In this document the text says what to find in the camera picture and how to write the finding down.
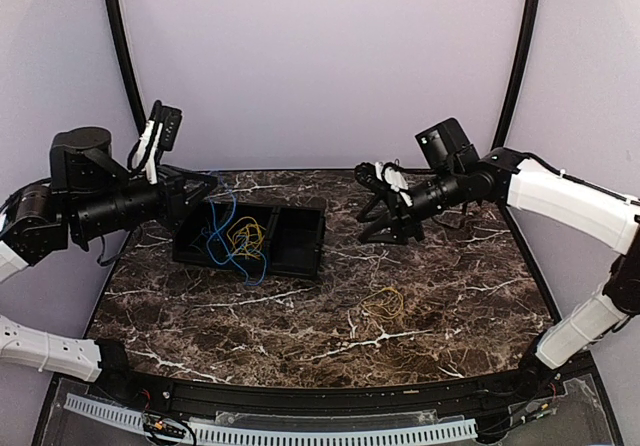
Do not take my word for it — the blue cable bundle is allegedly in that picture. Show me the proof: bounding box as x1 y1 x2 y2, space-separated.
197 168 268 287

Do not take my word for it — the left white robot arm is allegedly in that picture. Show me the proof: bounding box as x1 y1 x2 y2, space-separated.
1 126 218 402

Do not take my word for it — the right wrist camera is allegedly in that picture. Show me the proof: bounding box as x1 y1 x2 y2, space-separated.
354 160 414 206

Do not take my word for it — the left black frame post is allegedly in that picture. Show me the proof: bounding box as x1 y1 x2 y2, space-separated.
98 0 164 179

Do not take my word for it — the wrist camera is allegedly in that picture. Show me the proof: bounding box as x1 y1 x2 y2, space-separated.
126 99 183 184
354 160 414 206

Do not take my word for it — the white slotted cable duct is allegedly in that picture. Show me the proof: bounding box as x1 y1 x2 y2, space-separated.
64 393 477 446

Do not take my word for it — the black frame post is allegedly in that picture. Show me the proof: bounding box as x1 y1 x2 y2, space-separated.
483 0 545 177
98 0 164 179

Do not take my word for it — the black three-compartment bin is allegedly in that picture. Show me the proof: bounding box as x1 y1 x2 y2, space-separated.
172 200 326 286

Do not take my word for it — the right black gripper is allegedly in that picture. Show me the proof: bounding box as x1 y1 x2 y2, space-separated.
357 165 466 245

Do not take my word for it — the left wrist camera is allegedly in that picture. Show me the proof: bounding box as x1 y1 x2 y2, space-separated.
126 99 183 184

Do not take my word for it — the right black frame post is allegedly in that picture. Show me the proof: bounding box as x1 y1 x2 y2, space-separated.
483 0 545 177

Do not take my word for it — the black front rail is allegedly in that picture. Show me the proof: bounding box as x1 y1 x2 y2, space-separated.
91 371 527 417

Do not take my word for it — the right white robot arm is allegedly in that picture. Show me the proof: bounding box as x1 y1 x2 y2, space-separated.
354 118 639 400

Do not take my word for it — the yellow cable bundle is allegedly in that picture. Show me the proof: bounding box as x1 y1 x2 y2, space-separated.
360 286 407 319

